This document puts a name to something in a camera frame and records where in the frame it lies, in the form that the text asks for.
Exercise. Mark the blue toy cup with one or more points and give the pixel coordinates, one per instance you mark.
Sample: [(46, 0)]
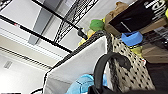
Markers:
[(131, 38)]

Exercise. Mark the green round toy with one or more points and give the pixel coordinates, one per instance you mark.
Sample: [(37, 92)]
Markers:
[(96, 25)]

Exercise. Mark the brown cardboard box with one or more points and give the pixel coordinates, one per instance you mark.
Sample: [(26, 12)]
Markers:
[(156, 53)]

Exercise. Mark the white wall plate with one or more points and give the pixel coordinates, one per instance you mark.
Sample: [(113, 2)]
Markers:
[(8, 64)]

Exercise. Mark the bright yellow toy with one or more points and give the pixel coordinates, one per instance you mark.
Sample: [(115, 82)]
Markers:
[(166, 13)]

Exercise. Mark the brown plush toy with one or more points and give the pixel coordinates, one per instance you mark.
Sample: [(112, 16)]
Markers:
[(115, 11)]

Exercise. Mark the yellow green toy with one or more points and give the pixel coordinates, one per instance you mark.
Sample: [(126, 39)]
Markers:
[(136, 50)]

